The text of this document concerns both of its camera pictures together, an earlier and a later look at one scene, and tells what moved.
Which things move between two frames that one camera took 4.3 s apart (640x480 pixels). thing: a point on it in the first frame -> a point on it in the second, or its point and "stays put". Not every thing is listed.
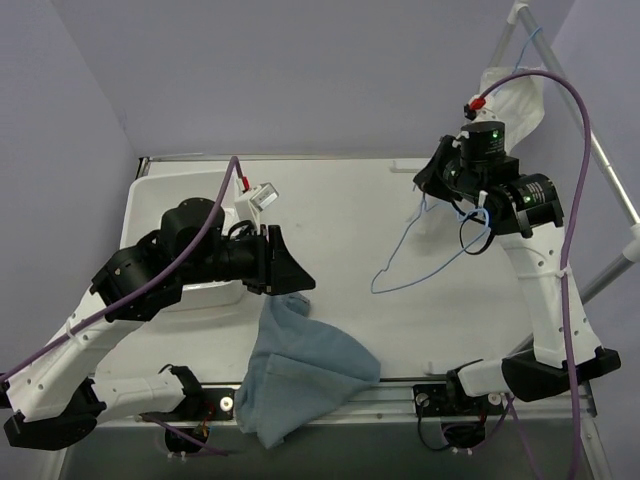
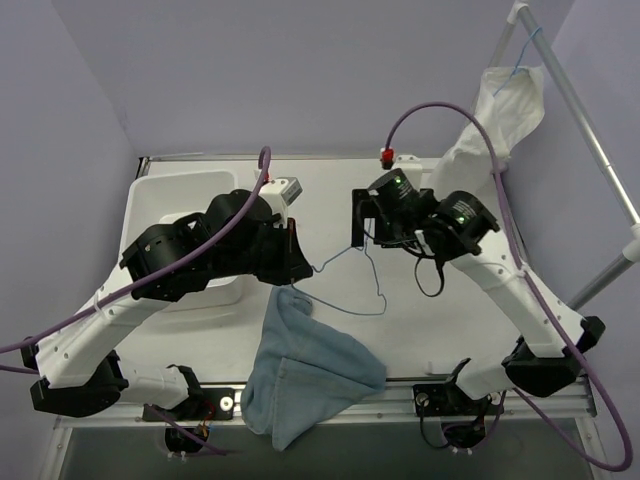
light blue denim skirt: [302, 373] stays put
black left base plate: [213, 404] stays put
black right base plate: [435, 401] stays put
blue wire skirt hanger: [425, 208] -> [374, 273]
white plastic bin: [146, 201] stays put
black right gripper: [437, 168] -> [358, 217]
